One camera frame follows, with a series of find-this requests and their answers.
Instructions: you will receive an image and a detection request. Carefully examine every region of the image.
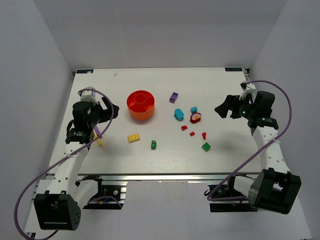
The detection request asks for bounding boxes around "yellow long lego piece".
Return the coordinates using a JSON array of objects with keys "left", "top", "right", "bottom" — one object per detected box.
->
[{"left": 93, "top": 130, "right": 103, "bottom": 147}]

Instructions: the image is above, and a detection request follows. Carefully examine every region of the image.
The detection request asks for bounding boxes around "yellow lego brick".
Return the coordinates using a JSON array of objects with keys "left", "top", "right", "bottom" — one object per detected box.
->
[{"left": 127, "top": 133, "right": 141, "bottom": 143}]

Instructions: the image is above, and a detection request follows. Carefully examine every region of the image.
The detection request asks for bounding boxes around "green square lego brick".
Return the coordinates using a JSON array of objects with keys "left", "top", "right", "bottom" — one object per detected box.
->
[{"left": 201, "top": 142, "right": 211, "bottom": 152}]

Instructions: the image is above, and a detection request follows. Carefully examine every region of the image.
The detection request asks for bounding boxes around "purple lego brick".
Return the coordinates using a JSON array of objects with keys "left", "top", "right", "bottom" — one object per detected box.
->
[{"left": 169, "top": 92, "right": 179, "bottom": 104}]

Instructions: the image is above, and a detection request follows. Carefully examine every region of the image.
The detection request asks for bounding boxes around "green small lego piece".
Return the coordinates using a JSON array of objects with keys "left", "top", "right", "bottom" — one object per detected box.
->
[{"left": 150, "top": 140, "right": 157, "bottom": 150}]

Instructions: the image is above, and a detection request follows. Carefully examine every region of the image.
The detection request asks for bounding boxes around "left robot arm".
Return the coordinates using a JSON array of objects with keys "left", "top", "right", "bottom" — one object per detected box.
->
[{"left": 33, "top": 97, "right": 119, "bottom": 231}]

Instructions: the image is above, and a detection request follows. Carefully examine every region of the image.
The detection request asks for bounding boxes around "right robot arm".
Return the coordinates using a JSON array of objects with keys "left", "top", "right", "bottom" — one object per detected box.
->
[{"left": 207, "top": 91, "right": 302, "bottom": 215}]

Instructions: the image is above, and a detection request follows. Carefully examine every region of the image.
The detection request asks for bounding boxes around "red flower lego brick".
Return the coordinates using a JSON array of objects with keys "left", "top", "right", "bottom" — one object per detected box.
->
[{"left": 189, "top": 112, "right": 202, "bottom": 124}]

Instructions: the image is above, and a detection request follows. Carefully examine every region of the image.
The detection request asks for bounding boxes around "small teal lego brick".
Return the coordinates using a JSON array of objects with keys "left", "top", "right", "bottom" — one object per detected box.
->
[{"left": 190, "top": 107, "right": 198, "bottom": 114}]

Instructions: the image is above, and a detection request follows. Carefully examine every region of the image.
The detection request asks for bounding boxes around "right blue table label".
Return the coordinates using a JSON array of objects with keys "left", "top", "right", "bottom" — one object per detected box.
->
[{"left": 224, "top": 67, "right": 243, "bottom": 72}]

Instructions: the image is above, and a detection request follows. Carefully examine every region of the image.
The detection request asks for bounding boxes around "blue table label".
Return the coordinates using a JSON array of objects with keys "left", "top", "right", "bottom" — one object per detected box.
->
[
  {"left": 224, "top": 67, "right": 243, "bottom": 72},
  {"left": 76, "top": 69, "right": 94, "bottom": 74}
]

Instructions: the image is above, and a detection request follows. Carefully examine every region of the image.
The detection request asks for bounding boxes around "red slope lego piece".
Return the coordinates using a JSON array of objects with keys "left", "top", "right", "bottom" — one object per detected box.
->
[{"left": 202, "top": 132, "right": 207, "bottom": 140}]

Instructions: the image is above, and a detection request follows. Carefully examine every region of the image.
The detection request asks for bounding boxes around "orange divided round container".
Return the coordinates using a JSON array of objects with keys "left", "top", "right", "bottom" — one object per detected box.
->
[{"left": 126, "top": 90, "right": 155, "bottom": 121}]

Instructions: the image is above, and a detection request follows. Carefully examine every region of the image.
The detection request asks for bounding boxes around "red arch lego piece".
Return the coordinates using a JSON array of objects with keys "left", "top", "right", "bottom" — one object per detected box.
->
[{"left": 181, "top": 125, "right": 188, "bottom": 131}]

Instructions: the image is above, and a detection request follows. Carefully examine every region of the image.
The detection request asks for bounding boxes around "teal rounded lego brick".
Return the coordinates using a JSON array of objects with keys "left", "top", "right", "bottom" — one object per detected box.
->
[{"left": 174, "top": 108, "right": 184, "bottom": 122}]

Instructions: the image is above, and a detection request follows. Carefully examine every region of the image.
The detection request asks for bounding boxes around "left blue table label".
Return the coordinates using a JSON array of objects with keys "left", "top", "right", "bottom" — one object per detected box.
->
[{"left": 76, "top": 69, "right": 94, "bottom": 74}]

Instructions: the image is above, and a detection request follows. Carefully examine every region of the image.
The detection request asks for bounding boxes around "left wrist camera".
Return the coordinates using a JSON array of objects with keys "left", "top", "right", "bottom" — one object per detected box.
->
[{"left": 78, "top": 86, "right": 98, "bottom": 104}]

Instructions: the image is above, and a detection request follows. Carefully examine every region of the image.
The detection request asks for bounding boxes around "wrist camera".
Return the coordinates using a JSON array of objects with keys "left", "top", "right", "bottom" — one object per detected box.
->
[
  {"left": 78, "top": 86, "right": 98, "bottom": 104},
  {"left": 239, "top": 81, "right": 257, "bottom": 100}
]

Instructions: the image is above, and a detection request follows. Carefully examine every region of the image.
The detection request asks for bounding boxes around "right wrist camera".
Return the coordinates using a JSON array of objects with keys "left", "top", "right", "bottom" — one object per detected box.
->
[{"left": 239, "top": 81, "right": 257, "bottom": 100}]

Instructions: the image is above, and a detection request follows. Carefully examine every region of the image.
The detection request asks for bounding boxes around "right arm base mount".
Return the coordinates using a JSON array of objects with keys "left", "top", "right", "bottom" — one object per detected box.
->
[{"left": 209, "top": 174, "right": 258, "bottom": 213}]

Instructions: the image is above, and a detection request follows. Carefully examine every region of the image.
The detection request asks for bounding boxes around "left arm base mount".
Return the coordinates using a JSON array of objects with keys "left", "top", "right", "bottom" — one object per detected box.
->
[{"left": 79, "top": 175, "right": 127, "bottom": 210}]

